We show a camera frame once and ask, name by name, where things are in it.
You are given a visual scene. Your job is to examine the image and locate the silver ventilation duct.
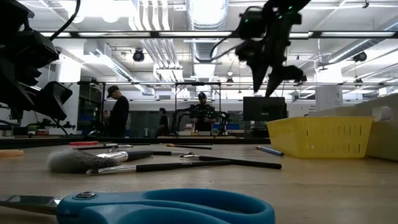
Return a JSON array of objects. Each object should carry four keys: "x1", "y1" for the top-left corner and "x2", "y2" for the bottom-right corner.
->
[{"x1": 185, "y1": 0, "x2": 230, "y2": 63}]

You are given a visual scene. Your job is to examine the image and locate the red flat object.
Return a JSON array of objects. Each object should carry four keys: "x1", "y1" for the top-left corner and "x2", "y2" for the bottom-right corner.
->
[{"x1": 68, "y1": 141, "x2": 100, "y2": 147}]

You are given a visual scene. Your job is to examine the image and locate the blue scissors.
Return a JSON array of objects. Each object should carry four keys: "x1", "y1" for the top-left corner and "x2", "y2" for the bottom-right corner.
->
[{"x1": 0, "y1": 188, "x2": 276, "y2": 224}]

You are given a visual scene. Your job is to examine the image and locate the thin black orange-tipped paintbrush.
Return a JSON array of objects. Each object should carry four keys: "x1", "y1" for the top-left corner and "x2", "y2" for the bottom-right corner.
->
[{"x1": 165, "y1": 142, "x2": 213, "y2": 151}]

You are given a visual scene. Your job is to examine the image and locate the person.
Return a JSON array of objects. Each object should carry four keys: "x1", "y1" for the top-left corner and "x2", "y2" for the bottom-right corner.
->
[
  {"x1": 190, "y1": 91, "x2": 218, "y2": 133},
  {"x1": 102, "y1": 85, "x2": 130, "y2": 139},
  {"x1": 156, "y1": 107, "x2": 170, "y2": 138}
]

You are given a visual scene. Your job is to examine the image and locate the small black monitor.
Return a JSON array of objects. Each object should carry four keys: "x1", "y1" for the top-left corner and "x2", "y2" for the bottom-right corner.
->
[{"x1": 10, "y1": 98, "x2": 26, "y2": 121}]

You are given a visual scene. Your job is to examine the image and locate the yellow slotted plastic basket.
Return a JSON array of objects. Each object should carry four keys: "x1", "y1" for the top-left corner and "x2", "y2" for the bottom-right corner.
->
[{"x1": 266, "y1": 116, "x2": 374, "y2": 159}]

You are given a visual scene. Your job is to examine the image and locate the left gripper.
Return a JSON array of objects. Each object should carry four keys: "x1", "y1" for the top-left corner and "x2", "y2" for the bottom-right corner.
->
[{"x1": 0, "y1": 52, "x2": 74, "y2": 122}]

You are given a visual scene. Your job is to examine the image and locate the orange scissors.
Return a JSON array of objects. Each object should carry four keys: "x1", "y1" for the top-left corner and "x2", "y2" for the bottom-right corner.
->
[{"x1": 0, "y1": 149, "x2": 25, "y2": 158}]

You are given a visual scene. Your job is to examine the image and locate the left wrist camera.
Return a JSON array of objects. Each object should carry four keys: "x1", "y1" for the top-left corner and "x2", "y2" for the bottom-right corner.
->
[{"x1": 14, "y1": 29, "x2": 60, "y2": 71}]

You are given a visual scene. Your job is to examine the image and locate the fan makeup brush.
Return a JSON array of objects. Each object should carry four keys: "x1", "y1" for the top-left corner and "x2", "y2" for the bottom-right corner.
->
[{"x1": 47, "y1": 148, "x2": 155, "y2": 174}]

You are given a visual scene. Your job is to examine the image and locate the thin black pointed brush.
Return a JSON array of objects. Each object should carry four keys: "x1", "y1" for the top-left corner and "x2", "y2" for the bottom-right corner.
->
[{"x1": 73, "y1": 143, "x2": 135, "y2": 151}]

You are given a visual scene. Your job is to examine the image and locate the white plastic bin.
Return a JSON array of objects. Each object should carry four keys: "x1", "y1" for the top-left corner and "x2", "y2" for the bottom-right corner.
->
[{"x1": 307, "y1": 106, "x2": 358, "y2": 118}]

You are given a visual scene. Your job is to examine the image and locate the black brush printed handle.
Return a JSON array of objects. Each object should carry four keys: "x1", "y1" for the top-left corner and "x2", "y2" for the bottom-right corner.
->
[{"x1": 85, "y1": 159, "x2": 233, "y2": 175}]

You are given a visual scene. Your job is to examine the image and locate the blue pen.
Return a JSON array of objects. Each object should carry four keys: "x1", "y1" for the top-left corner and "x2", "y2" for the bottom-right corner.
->
[{"x1": 254, "y1": 144, "x2": 285, "y2": 157}]

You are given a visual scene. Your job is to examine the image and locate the black aluminium table frame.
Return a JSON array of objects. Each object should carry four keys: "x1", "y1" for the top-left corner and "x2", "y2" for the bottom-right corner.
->
[{"x1": 0, "y1": 30, "x2": 398, "y2": 146}]

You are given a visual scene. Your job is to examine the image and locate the small black brush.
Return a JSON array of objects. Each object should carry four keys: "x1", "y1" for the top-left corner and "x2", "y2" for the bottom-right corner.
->
[{"x1": 152, "y1": 150, "x2": 196, "y2": 156}]

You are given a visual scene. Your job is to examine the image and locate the thick black handled brush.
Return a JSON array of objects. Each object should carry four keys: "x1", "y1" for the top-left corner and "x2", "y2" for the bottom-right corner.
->
[{"x1": 181, "y1": 154, "x2": 283, "y2": 170}]

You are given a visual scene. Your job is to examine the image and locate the black hanging spotlight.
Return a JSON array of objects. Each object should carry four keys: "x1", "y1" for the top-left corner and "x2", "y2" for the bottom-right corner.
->
[
  {"x1": 353, "y1": 51, "x2": 368, "y2": 63},
  {"x1": 132, "y1": 49, "x2": 146, "y2": 63}
]

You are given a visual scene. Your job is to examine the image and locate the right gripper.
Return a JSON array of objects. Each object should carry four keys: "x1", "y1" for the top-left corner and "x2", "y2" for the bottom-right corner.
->
[{"x1": 235, "y1": 26, "x2": 308, "y2": 98}]

